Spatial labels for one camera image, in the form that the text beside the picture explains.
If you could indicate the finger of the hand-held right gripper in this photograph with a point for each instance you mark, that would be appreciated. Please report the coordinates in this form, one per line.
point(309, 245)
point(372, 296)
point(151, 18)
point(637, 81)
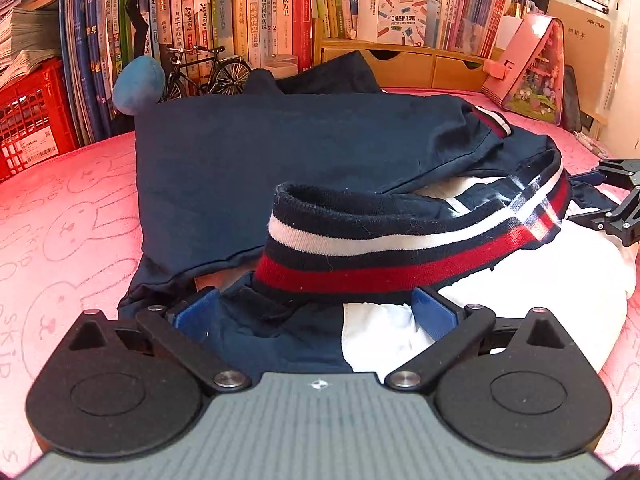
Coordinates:
point(617, 167)
point(620, 222)

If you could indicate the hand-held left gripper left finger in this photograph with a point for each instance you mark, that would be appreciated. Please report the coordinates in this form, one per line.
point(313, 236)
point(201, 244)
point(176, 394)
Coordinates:
point(197, 312)

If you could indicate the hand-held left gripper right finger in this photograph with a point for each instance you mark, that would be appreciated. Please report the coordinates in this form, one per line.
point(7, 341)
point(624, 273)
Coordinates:
point(434, 312)

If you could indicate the navy and white jacket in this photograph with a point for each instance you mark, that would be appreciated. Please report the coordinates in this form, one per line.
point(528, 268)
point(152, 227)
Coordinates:
point(310, 210)

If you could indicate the brown cardboard box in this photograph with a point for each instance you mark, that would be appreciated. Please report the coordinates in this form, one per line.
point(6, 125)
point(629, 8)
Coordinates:
point(582, 50)

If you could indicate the pink house-shaped box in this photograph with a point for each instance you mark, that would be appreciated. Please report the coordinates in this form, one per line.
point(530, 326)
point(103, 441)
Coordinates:
point(530, 75)

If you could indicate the pink rabbit print mat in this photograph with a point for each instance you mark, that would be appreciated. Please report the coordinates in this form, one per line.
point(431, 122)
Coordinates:
point(65, 240)

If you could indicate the wooden desk drawer organizer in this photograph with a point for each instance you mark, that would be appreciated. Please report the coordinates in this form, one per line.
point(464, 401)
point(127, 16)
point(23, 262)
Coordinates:
point(415, 67)

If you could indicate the blue plush ball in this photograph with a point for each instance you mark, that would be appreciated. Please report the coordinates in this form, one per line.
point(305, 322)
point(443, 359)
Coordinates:
point(140, 85)

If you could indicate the black model bicycle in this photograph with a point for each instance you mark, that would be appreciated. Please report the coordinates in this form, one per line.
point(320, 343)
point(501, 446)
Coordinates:
point(210, 72)

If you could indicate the red plastic crate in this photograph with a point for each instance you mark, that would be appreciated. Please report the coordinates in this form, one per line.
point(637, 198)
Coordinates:
point(35, 120)

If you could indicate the clear plastic jar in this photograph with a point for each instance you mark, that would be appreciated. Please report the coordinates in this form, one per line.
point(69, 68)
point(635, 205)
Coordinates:
point(282, 66)

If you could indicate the white printed carton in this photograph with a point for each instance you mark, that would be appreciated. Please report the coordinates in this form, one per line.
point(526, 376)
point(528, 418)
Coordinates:
point(400, 17)

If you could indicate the row of upright books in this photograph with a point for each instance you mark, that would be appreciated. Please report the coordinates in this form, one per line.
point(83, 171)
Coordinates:
point(280, 10)

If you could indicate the stack of papers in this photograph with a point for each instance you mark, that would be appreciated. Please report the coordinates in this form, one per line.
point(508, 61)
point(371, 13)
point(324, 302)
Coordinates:
point(27, 30)

